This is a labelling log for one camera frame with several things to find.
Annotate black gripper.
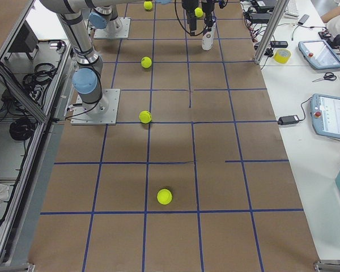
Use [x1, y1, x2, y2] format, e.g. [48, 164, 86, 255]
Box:
[181, 0, 214, 32]

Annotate clear tennis ball tube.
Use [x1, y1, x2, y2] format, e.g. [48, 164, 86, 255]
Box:
[202, 16, 216, 50]

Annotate tennis ball behind gripper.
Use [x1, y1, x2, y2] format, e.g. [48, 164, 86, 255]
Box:
[194, 7, 203, 18]

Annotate tennis ball far corner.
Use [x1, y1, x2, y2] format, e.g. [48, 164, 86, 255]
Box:
[143, 1, 153, 11]

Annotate tennis ball far middle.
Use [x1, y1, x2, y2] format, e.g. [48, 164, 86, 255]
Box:
[141, 56, 152, 69]

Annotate tennis ball near left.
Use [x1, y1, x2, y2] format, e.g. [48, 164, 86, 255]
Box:
[156, 188, 173, 205]

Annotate yellow tape roll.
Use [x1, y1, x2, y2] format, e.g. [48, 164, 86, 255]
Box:
[274, 48, 291, 64]

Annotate black smartphone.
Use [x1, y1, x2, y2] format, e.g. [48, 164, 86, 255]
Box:
[297, 14, 309, 26]

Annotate teach pendant far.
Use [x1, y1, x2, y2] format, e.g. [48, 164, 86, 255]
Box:
[298, 40, 340, 70]

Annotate teach pendant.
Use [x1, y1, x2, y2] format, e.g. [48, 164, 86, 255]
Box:
[310, 93, 340, 139]
[298, 40, 340, 70]

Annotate black power adapter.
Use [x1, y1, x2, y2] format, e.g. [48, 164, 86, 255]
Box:
[277, 114, 300, 125]

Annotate teach pendant near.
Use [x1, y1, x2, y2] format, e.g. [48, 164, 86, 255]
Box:
[310, 93, 340, 139]

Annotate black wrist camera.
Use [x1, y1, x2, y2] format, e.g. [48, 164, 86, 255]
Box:
[214, 0, 228, 9]

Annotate aluminium frame post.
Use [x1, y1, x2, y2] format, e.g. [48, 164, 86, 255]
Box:
[253, 0, 289, 65]

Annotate tennis ball near base plate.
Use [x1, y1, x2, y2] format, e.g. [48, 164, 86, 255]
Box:
[139, 110, 152, 124]

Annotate black handled scissors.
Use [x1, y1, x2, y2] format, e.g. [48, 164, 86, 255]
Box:
[313, 72, 337, 82]

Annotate black coiled cables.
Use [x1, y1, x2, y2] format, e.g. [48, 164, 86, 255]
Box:
[8, 116, 36, 142]

